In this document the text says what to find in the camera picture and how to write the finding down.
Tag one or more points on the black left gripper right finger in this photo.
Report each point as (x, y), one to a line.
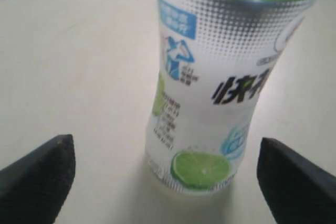
(295, 189)

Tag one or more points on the clear labelled drink bottle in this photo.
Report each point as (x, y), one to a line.
(215, 58)

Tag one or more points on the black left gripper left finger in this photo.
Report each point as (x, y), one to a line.
(35, 187)

